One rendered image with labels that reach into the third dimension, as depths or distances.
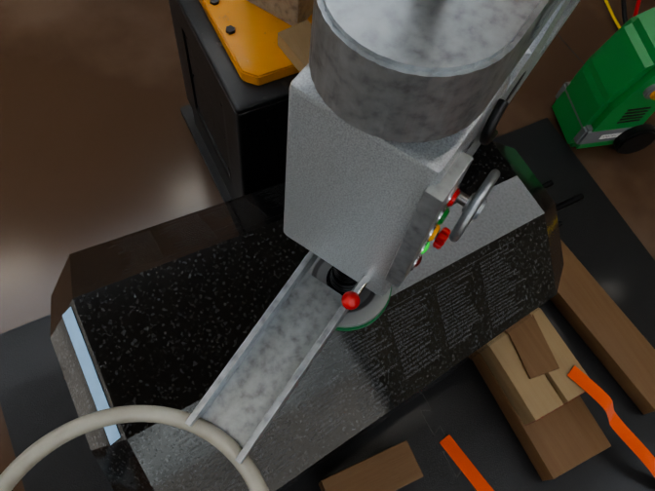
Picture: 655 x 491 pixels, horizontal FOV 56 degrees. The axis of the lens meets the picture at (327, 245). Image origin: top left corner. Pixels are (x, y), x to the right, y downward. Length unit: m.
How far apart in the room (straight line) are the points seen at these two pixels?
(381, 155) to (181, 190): 1.79
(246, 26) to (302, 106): 1.13
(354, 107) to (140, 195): 1.90
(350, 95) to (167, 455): 0.94
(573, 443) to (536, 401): 0.21
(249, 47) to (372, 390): 1.01
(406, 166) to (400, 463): 1.42
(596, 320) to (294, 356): 1.49
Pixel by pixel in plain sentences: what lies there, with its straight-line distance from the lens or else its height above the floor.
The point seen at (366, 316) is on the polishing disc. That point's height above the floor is 0.85.
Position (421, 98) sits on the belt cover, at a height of 1.65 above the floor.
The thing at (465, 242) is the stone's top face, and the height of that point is 0.82.
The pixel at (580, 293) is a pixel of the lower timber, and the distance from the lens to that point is 2.45.
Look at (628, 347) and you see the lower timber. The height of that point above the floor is 0.09.
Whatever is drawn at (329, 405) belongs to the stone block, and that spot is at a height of 0.69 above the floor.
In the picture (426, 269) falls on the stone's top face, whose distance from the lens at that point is 1.47.
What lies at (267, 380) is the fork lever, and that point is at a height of 0.99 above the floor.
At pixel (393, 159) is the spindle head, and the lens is 0.75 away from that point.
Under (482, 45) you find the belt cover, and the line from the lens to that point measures 0.64.
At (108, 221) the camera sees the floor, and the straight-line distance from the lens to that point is 2.48.
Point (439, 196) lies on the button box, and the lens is 0.74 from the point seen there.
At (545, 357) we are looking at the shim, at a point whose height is 0.22.
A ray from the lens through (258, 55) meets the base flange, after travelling 1.83.
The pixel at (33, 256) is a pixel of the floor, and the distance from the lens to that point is 2.49.
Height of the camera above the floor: 2.13
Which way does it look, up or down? 64 degrees down
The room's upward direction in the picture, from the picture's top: 11 degrees clockwise
